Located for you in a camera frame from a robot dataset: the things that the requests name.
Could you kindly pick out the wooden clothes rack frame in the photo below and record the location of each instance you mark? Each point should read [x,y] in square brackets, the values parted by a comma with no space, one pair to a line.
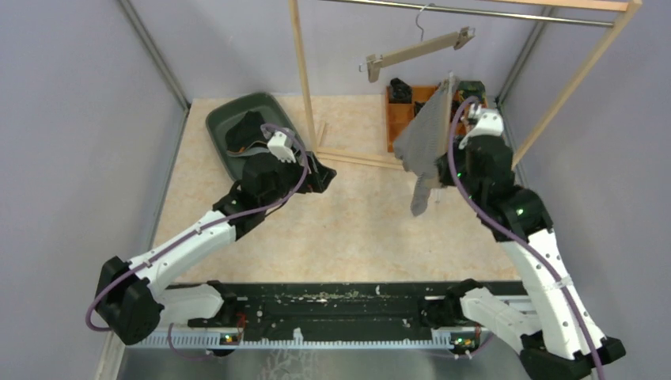
[625,10]

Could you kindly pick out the green plastic basin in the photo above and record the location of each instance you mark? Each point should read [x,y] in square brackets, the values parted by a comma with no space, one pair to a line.
[220,121]

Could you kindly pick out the metal hanging rod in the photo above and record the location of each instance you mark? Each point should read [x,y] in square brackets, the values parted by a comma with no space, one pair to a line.
[481,13]

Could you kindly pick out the rolled black sock top-left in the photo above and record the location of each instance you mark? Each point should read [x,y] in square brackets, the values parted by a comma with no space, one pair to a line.
[399,92]

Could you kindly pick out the wooden clip hanger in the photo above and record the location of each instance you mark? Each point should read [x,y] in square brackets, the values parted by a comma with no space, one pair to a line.
[455,40]
[444,115]

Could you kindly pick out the grey striped underwear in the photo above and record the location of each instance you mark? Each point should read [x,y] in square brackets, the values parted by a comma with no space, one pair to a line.
[415,147]

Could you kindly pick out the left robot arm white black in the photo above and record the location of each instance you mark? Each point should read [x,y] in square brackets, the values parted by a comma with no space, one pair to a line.
[136,296]

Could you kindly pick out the folded green camouflage cloth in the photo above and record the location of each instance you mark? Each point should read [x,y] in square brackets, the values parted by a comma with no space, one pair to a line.
[466,89]

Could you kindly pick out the black underwear orange trim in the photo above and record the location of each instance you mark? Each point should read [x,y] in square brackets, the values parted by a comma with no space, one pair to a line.
[246,138]

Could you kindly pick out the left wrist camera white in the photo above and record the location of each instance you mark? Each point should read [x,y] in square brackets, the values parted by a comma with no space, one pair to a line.
[280,146]

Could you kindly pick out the wooden compartment tray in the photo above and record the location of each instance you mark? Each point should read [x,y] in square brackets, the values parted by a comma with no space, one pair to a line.
[398,116]

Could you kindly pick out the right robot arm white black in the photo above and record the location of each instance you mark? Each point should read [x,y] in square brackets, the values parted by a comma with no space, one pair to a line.
[561,340]

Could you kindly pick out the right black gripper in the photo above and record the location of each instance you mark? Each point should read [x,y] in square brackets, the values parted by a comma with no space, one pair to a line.
[446,177]

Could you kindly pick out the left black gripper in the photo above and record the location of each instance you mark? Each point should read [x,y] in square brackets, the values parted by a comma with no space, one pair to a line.
[317,177]

